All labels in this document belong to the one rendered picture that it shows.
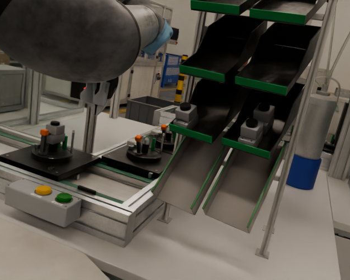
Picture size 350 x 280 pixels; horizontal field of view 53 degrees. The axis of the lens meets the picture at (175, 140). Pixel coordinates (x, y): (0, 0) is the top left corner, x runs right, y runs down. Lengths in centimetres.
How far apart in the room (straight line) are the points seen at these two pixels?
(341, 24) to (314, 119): 981
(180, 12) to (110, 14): 1230
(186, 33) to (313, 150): 1097
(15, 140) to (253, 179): 95
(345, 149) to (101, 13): 184
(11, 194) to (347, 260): 126
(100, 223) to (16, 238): 22
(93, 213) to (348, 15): 1083
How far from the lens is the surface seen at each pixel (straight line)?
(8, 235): 106
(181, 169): 104
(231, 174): 103
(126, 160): 132
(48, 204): 101
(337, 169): 210
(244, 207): 98
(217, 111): 104
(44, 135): 122
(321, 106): 170
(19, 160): 125
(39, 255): 98
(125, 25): 39
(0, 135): 157
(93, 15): 34
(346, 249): 161
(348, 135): 207
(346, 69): 1138
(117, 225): 100
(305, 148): 173
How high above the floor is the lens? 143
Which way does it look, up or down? 16 degrees down
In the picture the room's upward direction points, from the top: 10 degrees clockwise
